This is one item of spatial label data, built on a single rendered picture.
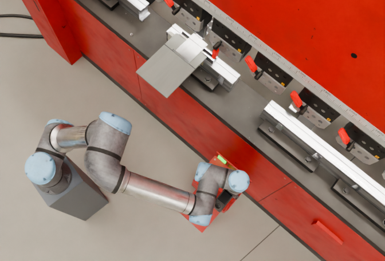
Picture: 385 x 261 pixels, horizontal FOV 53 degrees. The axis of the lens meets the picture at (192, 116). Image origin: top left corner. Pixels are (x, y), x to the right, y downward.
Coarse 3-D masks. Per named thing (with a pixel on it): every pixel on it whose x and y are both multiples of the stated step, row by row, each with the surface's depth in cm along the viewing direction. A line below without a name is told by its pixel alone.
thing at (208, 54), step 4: (184, 32) 174; (184, 36) 175; (188, 36) 174; (204, 48) 172; (204, 52) 172; (208, 52) 172; (208, 56) 171; (208, 60) 173; (212, 60) 171; (216, 60) 174
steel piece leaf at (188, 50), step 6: (186, 42) 172; (192, 42) 173; (180, 48) 171; (186, 48) 172; (192, 48) 172; (198, 48) 172; (180, 54) 168; (186, 54) 170; (192, 54) 171; (186, 60) 168
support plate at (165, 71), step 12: (180, 36) 174; (168, 48) 171; (156, 60) 169; (168, 60) 169; (180, 60) 170; (192, 60) 170; (204, 60) 171; (144, 72) 167; (156, 72) 167; (168, 72) 167; (180, 72) 168; (156, 84) 165; (168, 84) 166; (180, 84) 167; (168, 96) 164
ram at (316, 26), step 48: (192, 0) 140; (240, 0) 120; (288, 0) 105; (336, 0) 94; (384, 0) 85; (288, 48) 121; (336, 48) 106; (384, 48) 95; (336, 96) 123; (384, 96) 107; (384, 144) 124
